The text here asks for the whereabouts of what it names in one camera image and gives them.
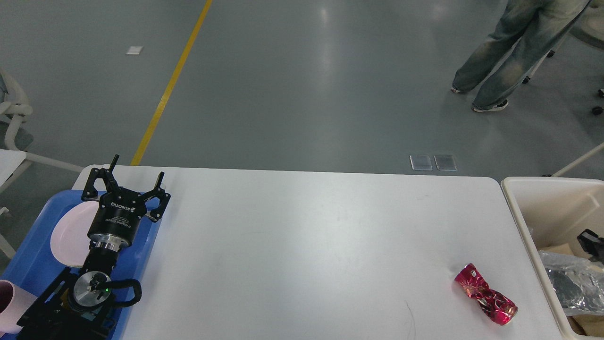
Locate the aluminium foil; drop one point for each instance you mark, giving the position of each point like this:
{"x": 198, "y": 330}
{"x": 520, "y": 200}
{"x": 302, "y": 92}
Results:
{"x": 577, "y": 282}

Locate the blue plastic tray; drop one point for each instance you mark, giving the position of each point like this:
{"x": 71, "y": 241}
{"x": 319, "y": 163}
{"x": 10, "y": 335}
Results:
{"x": 34, "y": 267}

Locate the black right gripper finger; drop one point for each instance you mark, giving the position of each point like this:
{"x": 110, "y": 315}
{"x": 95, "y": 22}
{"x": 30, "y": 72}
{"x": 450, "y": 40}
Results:
{"x": 592, "y": 244}

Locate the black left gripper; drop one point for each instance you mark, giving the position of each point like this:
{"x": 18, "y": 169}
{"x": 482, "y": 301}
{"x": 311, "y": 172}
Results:
{"x": 117, "y": 220}

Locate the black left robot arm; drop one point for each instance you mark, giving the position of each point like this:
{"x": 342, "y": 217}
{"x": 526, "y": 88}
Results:
{"x": 85, "y": 303}

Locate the pink plate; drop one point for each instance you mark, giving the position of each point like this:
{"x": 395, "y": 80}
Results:
{"x": 69, "y": 241}

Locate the white waste bin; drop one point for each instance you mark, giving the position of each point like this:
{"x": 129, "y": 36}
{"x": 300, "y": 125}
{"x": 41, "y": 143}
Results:
{"x": 553, "y": 211}

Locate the white side table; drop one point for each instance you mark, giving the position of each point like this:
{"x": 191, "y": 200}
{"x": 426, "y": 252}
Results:
{"x": 10, "y": 161}

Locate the white office chair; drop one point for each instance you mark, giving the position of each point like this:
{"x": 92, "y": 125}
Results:
{"x": 16, "y": 106}

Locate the red crushed can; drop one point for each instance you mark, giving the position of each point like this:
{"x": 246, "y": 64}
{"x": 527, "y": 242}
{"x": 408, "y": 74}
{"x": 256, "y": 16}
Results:
{"x": 496, "y": 306}

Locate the person in jeans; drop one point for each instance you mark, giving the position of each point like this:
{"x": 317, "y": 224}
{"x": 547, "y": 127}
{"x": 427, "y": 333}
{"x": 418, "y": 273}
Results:
{"x": 525, "y": 33}

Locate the brown paper bag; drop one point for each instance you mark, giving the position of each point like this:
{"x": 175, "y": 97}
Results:
{"x": 587, "y": 325}

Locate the pink ribbed cup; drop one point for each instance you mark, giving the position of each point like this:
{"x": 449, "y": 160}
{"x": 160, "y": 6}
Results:
{"x": 14, "y": 302}

